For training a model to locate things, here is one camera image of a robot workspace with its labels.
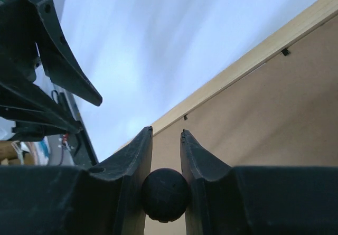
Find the wooden picture frame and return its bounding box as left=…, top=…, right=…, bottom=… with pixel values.
left=144, top=0, right=337, bottom=234

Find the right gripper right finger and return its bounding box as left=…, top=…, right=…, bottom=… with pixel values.
left=180, top=130, right=337, bottom=234

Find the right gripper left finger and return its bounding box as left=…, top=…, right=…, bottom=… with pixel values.
left=1, top=127, right=153, bottom=234

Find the aluminium rail across front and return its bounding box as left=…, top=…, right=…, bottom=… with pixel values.
left=63, top=90, right=84, bottom=130

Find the red handled screwdriver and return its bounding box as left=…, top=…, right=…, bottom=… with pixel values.
left=141, top=168, right=190, bottom=223

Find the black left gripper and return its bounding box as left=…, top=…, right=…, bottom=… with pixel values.
left=1, top=0, right=102, bottom=142

